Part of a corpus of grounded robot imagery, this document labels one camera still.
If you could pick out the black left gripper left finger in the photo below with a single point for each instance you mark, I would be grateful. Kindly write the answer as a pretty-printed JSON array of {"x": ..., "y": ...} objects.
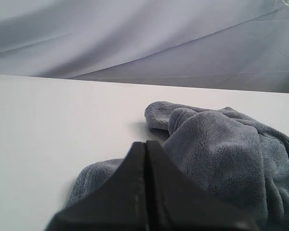
[{"x": 118, "y": 205}]

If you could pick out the grey backdrop curtain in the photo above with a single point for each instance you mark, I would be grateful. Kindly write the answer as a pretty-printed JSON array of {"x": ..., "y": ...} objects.
[{"x": 222, "y": 44}]

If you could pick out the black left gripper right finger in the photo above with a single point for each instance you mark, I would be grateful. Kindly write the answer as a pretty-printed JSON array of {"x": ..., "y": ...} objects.
[{"x": 175, "y": 203}]

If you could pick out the grey-blue fleece towel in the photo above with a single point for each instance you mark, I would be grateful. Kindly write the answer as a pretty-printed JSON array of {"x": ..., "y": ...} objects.
[{"x": 231, "y": 156}]

